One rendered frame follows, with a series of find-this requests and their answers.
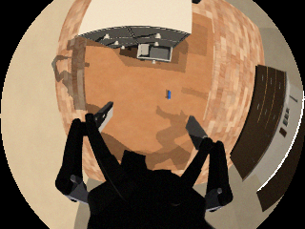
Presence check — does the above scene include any grey small chest of drawers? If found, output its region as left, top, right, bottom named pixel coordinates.
left=78, top=0, right=192, bottom=49

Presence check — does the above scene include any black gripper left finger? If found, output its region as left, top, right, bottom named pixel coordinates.
left=55, top=101, right=143, bottom=206

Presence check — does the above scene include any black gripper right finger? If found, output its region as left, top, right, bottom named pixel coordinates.
left=164, top=115, right=233, bottom=212

